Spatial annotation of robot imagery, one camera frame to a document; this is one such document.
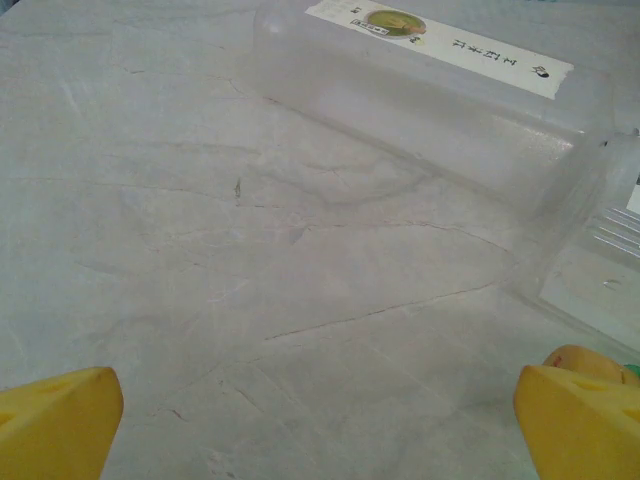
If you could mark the frosted bottle white label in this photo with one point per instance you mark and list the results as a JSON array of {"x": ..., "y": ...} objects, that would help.
[{"x": 400, "y": 100}]

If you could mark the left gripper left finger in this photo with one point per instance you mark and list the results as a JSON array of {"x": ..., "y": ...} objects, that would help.
[{"x": 50, "y": 430}]

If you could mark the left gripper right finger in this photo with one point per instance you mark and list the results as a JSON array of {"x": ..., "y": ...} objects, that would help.
[{"x": 580, "y": 435}]

